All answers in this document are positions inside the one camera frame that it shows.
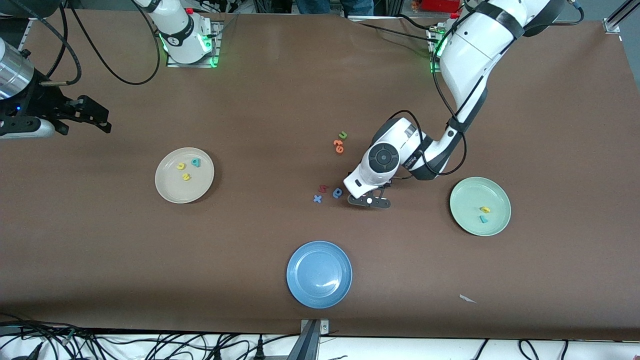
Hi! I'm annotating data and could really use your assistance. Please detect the pale green round plate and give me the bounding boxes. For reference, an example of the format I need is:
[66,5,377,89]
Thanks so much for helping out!
[449,176,512,237]

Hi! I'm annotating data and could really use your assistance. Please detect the blue round plate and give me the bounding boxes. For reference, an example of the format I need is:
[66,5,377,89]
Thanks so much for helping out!
[286,240,353,309]

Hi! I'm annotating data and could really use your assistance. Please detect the beige brown round plate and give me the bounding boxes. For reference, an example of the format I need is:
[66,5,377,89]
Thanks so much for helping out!
[154,147,215,204]

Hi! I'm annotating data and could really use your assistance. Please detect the person legs in jeans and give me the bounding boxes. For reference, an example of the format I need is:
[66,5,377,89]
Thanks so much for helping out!
[297,0,373,16]

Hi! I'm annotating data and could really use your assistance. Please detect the red box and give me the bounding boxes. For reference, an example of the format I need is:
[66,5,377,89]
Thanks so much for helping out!
[420,0,466,13]

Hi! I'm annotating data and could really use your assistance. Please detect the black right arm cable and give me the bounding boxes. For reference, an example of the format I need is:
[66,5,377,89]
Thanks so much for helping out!
[10,0,162,87]

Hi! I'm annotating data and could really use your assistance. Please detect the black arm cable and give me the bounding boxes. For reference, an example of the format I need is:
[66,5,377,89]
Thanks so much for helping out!
[385,0,586,176]
[10,0,162,87]

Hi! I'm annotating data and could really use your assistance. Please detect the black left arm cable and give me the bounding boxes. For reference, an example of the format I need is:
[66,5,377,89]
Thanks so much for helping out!
[385,0,586,176]

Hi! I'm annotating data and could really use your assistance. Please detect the aluminium frame rail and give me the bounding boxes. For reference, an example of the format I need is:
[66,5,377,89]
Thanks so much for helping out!
[602,0,640,35]
[17,7,50,51]

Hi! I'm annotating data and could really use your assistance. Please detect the small metal bracket plate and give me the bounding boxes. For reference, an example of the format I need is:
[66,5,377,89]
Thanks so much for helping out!
[301,319,330,335]

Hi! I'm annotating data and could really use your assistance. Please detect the long black table cable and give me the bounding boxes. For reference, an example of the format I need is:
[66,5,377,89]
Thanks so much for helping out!
[357,22,434,42]

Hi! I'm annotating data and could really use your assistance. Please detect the short black table cable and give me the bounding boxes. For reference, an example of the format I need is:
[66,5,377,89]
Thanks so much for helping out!
[396,14,434,31]

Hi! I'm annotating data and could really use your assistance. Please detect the aluminium extrusion post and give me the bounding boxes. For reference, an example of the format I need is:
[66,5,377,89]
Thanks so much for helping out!
[287,320,321,360]

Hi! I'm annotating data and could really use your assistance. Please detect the grey floor cable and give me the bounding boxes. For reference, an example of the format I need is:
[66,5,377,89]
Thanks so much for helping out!
[0,320,76,346]

